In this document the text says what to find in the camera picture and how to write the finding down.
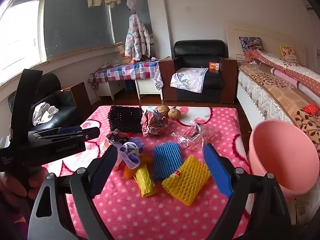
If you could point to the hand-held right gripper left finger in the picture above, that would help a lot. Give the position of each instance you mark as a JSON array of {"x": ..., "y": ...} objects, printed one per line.
[{"x": 105, "y": 172}]

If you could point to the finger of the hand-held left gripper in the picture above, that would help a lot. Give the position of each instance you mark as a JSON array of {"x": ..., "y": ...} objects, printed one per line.
[
  {"x": 75, "y": 136},
  {"x": 70, "y": 129}
]

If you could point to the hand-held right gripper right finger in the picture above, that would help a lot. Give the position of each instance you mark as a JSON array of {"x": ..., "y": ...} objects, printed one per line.
[{"x": 217, "y": 172}]

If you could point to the purple white face mask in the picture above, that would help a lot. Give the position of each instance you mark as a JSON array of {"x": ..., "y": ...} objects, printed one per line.
[{"x": 130, "y": 155}]

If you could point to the yellow foam net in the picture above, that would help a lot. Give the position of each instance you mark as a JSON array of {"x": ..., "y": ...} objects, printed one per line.
[{"x": 187, "y": 187}]

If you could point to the yellow plastic bag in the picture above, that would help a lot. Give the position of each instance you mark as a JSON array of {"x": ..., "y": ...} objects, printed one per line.
[{"x": 145, "y": 182}]

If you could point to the black foam net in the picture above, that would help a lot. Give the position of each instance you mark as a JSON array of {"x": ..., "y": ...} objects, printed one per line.
[{"x": 122, "y": 118}]

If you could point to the blue foam net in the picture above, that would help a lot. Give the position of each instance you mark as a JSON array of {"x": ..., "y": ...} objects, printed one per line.
[{"x": 167, "y": 160}]

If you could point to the pink plastic bucket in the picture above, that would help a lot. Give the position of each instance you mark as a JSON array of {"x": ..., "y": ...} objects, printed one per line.
[{"x": 280, "y": 150}]

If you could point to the person's left hand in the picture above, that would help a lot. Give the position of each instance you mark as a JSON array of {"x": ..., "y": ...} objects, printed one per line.
[{"x": 12, "y": 185}]

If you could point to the black leather armchair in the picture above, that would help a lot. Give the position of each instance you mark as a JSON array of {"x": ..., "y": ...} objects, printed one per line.
[
  {"x": 62, "y": 112},
  {"x": 200, "y": 48}
]

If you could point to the crumpled white cloth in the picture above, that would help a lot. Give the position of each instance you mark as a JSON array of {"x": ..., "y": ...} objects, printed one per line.
[{"x": 43, "y": 113}]

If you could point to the dark crumpled wrapper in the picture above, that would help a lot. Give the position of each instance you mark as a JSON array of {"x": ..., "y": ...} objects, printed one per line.
[{"x": 117, "y": 136}]

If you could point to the small red capped tube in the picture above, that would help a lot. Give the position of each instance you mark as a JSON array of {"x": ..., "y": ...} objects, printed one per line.
[{"x": 176, "y": 173}]

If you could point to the clear plastic wrapper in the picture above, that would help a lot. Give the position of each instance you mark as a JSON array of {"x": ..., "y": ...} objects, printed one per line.
[
  {"x": 186, "y": 142},
  {"x": 202, "y": 130}
]

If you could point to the pink polka dot blanket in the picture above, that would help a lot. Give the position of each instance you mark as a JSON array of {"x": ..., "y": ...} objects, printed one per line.
[{"x": 150, "y": 217}]

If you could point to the brown walnut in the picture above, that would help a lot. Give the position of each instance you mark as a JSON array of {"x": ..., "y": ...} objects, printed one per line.
[
  {"x": 174, "y": 113},
  {"x": 163, "y": 110}
]

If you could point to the checkered tablecloth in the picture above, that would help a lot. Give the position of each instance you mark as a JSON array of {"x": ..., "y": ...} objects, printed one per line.
[{"x": 125, "y": 71}]

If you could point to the white bed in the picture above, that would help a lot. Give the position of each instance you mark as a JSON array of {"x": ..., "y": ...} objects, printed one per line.
[{"x": 246, "y": 90}]

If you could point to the white wooden desk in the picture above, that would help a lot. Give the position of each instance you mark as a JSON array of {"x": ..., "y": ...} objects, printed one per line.
[{"x": 147, "y": 86}]

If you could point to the red apple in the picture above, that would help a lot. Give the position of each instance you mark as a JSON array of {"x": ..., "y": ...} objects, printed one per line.
[{"x": 133, "y": 62}]

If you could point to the white floral cloth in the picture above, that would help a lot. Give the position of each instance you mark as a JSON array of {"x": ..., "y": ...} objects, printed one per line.
[{"x": 190, "y": 80}]

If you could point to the patterned hanging cloth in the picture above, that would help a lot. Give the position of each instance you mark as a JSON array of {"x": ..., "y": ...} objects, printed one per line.
[{"x": 158, "y": 77}]

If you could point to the brown leaf pattern blanket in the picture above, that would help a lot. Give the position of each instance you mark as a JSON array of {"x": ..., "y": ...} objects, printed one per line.
[{"x": 277, "y": 90}]

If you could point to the grey roller blind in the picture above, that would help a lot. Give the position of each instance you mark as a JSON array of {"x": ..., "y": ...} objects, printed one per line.
[
  {"x": 122, "y": 17},
  {"x": 77, "y": 25}
]

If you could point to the bright window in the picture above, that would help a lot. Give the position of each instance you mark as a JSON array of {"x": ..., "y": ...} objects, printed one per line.
[{"x": 17, "y": 37}]

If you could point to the small orange box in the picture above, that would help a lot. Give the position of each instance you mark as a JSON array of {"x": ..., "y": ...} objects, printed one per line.
[{"x": 214, "y": 66}]

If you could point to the red snack packet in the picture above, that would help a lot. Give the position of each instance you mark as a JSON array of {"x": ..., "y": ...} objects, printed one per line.
[{"x": 311, "y": 109}]

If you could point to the pink puffer jacket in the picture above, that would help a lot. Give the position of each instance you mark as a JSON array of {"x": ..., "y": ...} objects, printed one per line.
[{"x": 137, "y": 37}]

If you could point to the rolled pink white quilt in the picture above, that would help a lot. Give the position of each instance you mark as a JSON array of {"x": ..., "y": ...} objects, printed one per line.
[{"x": 290, "y": 80}]

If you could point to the pink polka dot quilt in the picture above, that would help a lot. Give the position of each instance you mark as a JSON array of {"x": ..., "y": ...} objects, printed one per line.
[{"x": 287, "y": 66}]

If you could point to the cartoon print pillow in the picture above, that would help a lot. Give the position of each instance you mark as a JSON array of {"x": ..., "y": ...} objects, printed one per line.
[{"x": 251, "y": 43}]

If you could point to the yellow floral pillow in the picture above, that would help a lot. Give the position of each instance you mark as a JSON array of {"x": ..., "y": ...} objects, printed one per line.
[{"x": 289, "y": 53}]

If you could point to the pink hat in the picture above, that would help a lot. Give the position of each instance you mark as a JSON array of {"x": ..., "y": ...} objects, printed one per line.
[{"x": 133, "y": 1}]

